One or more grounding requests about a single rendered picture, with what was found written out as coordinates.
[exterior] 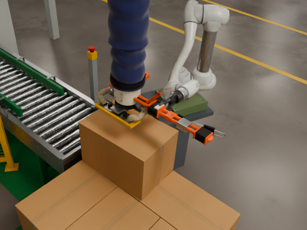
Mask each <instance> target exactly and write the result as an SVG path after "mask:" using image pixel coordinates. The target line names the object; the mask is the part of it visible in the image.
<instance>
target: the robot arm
mask: <svg viewBox="0 0 307 230"><path fill-rule="evenodd" d="M228 21H229V10H228V9H227V8H225V7H223V6H220V5H201V4H198V2H197V1H196V0H189V1H188V2H187V3H186V5H185V9H184V12H183V27H184V32H185V43H184V46H183V48H182V50H181V53H180V55H179V57H178V59H177V61H176V63H175V65H174V67H173V69H172V70H171V72H170V74H169V78H168V82H167V84H166V86H165V87H164V89H163V90H162V96H163V98H162V100H163V101H160V102H161V103H159V104H158V105H157V106H155V107H154V109H156V110H158V109H160V108H161V107H163V106H164V104H166V110H168V111H170V110H172V109H173V108H172V106H173V105H174V104H177V103H179V102H182V101H184V100H185V99H189V98H190V97H191V96H193V95H194V94H195V93H197V91H208V90H211V89H213V88H214V87H215V85H216V77H215V75H214V74H213V73H212V71H211V69H210V64H211V59H212V53H213V49H214V45H215V40H216V36H217V31H218V30H219V29H220V28H221V26H222V25H225V24H227V22H228ZM197 24H202V26H203V29H204V31H203V36H202V42H201V48H200V54H199V59H198V65H197V67H195V68H194V70H193V72H189V71H188V70H187V69H186V68H185V67H183V64H184V63H185V61H186V59H187V57H188V55H189V54H190V52H191V49H192V47H193V44H194V40H195V35H196V29H197Z"/></svg>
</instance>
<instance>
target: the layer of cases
mask: <svg viewBox="0 0 307 230"><path fill-rule="evenodd" d="M15 208H16V211H17V214H18V217H19V220H20V223H21V226H22V229H23V230H235V228H236V225H237V223H238V220H239V217H240V215H241V214H240V213H239V212H237V211H235V210H234V209H232V208H230V207H229V206H227V205H226V204H225V203H223V202H221V201H220V200H218V199H217V198H215V197H213V196H212V195H210V194H209V193H207V192H206V191H204V190H203V189H201V188H200V187H198V186H196V185H195V184H193V183H192V182H190V181H189V180H187V179H186V178H184V177H183V176H181V175H179V174H178V173H176V172H175V171H171V172H170V173H169V174H168V175H167V176H166V177H165V178H164V179H163V180H162V181H161V182H160V183H159V184H158V185H157V186H156V187H155V188H154V189H153V190H152V191H151V192H150V193H149V194H148V195H147V196H146V197H145V198H144V199H143V200H142V201H141V200H139V199H138V198H136V197H135V196H133V195H132V194H130V193H129V192H128V191H126V190H125V189H123V188H122V187H120V186H119V185H117V184H116V183H114V182H113V181H111V180H110V179H108V178H107V177H105V176H104V175H102V174H101V173H99V172H98V171H96V170H95V169H93V168H92V167H90V166H89V165H87V164H86V163H84V162H83V161H82V160H81V161H79V162H78V163H76V164H75V165H73V166H72V167H71V168H69V169H68V170H66V171H65V172H63V173H62V174H60V175H59V176H57V177H56V178H54V179H53V180H51V181H50V182H48V183H47V184H45V185H44V186H42V187H41V188H39V189H38V190H37V191H35V192H34V193H32V194H31V195H29V196H28V197H26V198H25V199H23V200H22V201H21V202H19V203H17V204H16V205H15Z"/></svg>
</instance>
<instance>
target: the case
mask: <svg viewBox="0 0 307 230"><path fill-rule="evenodd" d="M178 133H179V131H178V130H177V129H175V128H173V127H171V126H169V125H167V124H165V123H163V122H161V121H159V120H157V119H155V118H153V117H151V116H149V115H146V116H145V117H143V118H142V119H141V123H139V124H138V125H136V126H135V127H133V128H131V129H130V128H128V127H127V126H125V125H123V124H122V123H121V122H119V121H117V120H115V119H114V118H112V117H111V116H109V115H108V114H106V113H105V112H103V111H101V110H100V109H98V110H97V111H95V112H94V113H92V114H91V115H89V116H87V117H86V118H84V119H83V120H81V121H80V122H79V135H80V144H81V153H82V161H83V162H84V163H86V164H87V165H89V166H90V167H92V168H93V169H95V170H96V171H98V172H99V173H101V174H102V175H104V176H105V177H107V178H108V179H110V180H111V181H113V182H114V183H116V184H117V185H119V186H120V187H122V188H123V189H125V190H126V191H128V192H129V193H130V194H132V195H133V196H135V197H136V198H138V199H139V200H141V201H142V200H143V199H144V198H145V197H146V196H147V195H148V194H149V193H150V192H151V191H152V190H153V189H154V188H155V187H156V186H157V185H158V184H159V183H160V182H161V181H162V180H163V179H164V178H165V177H166V176H167V175H168V174H169V173H170V172H171V171H172V170H173V168H174V161H175V152H176V146H177V139H178Z"/></svg>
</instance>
